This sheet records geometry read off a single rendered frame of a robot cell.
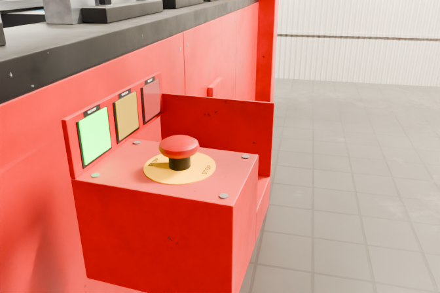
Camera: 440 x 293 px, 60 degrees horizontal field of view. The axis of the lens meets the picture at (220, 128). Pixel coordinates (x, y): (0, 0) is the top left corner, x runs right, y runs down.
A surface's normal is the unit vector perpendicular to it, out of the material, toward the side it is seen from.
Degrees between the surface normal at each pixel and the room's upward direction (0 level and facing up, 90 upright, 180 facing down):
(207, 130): 90
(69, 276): 90
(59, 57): 90
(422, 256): 0
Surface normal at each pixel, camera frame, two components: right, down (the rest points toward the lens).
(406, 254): 0.00, -0.93
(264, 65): -0.23, 0.36
